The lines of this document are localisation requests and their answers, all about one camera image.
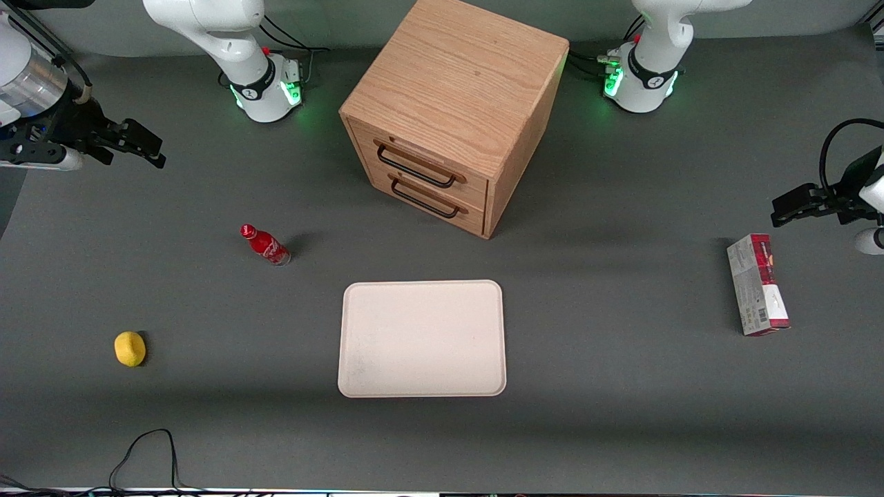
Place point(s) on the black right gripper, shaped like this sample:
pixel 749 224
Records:
pixel 77 120

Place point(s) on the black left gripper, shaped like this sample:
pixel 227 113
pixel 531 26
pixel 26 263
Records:
pixel 850 188

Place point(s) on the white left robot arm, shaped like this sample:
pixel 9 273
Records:
pixel 646 65

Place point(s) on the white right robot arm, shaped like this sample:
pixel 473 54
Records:
pixel 259 72

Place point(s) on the wooden drawer front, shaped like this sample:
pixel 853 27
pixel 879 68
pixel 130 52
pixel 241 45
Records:
pixel 421 155
pixel 431 197

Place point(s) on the wooden drawer cabinet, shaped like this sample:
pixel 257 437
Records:
pixel 456 76

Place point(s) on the red plaid cardboard box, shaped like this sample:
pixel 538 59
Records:
pixel 756 283

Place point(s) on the red cola bottle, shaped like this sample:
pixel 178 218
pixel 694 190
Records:
pixel 266 245

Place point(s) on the yellow lemon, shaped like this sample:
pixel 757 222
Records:
pixel 129 348

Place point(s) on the cream rectangular tray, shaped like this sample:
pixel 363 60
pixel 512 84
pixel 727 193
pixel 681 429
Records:
pixel 421 338

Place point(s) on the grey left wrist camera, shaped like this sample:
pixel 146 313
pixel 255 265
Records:
pixel 871 241

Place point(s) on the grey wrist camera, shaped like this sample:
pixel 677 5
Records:
pixel 48 160
pixel 871 241

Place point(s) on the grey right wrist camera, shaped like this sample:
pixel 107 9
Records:
pixel 48 160

